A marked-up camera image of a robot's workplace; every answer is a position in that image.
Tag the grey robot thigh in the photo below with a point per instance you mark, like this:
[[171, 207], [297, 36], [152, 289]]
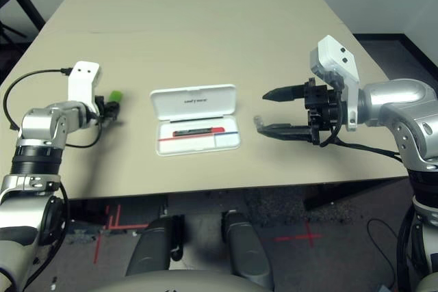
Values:
[[246, 251], [154, 247]]

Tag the white plastic pencil case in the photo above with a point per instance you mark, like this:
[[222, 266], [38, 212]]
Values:
[[191, 100]]

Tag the black tripod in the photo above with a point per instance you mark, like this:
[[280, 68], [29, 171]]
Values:
[[13, 32]]

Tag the pale grey robot torso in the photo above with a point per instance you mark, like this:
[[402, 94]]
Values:
[[171, 283]]

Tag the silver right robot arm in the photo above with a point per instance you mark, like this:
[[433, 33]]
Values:
[[400, 104]]

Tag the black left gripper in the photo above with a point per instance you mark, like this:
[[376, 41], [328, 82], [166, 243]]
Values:
[[100, 109]]

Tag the grey robot left thigh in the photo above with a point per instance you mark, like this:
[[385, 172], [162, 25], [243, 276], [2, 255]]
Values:
[[154, 247]]

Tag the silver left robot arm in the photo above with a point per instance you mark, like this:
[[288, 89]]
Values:
[[37, 124]]

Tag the grey robot right thigh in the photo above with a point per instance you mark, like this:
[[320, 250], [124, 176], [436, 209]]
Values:
[[246, 251]]

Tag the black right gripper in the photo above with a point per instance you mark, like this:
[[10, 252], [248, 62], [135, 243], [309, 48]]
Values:
[[323, 107]]

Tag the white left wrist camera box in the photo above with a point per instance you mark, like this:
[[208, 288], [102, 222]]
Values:
[[82, 80]]

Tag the black skirting board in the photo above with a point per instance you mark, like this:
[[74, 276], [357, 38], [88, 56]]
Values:
[[376, 36]]

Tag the wooden side table black legs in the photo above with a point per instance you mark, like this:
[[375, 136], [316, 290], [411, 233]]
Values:
[[29, 1]]

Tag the small green rectangular block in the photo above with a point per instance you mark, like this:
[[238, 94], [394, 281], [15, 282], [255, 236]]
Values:
[[116, 96]]

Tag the black marker with red cap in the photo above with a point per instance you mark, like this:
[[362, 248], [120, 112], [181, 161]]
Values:
[[195, 131]]

